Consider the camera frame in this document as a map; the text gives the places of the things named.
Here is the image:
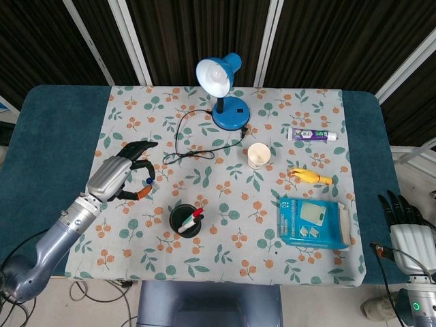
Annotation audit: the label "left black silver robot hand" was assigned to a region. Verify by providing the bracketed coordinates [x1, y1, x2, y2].
[85, 140, 159, 203]

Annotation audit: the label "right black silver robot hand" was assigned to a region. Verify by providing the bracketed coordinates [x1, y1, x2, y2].
[369, 189, 436, 275]

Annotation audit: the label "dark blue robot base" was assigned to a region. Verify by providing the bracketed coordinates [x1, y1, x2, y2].
[136, 281, 284, 327]

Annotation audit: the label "black round pen holder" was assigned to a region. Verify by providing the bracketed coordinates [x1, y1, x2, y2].
[169, 203, 202, 239]

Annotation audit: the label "beige shoe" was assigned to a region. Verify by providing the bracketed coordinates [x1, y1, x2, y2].
[360, 295, 399, 321]

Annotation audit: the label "teal fabric table cover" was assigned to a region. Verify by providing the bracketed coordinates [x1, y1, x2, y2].
[0, 84, 411, 285]

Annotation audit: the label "blue kitchen scale box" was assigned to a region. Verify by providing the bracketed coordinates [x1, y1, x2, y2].
[279, 197, 352, 251]

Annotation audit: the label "floral print tablecloth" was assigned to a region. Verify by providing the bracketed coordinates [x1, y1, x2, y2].
[64, 84, 367, 287]

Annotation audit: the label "yellow rubber chicken toy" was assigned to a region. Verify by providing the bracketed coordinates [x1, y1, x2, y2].
[288, 167, 334, 187]

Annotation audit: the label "blue desk lamp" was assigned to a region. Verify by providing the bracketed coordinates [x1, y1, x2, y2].
[195, 52, 251, 131]

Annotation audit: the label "white purple toothpaste tube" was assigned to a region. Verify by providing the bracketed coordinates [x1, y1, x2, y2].
[287, 127, 339, 142]

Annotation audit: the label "white paper cup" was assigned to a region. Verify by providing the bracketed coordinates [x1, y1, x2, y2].
[247, 143, 271, 170]

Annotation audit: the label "black cable on hand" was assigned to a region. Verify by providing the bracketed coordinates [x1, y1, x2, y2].
[373, 243, 433, 327]

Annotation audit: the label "black lamp power cable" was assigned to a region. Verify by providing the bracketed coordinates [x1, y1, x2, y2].
[161, 108, 247, 166]

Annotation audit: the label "aluminium frame bar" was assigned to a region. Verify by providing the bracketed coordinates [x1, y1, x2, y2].
[390, 144, 436, 165]

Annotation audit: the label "grey floor cables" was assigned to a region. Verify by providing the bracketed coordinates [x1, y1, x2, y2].
[0, 277, 139, 327]

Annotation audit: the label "white partition frame post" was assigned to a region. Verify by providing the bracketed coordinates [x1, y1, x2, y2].
[253, 0, 285, 88]
[374, 32, 436, 105]
[62, 0, 116, 86]
[108, 0, 153, 86]

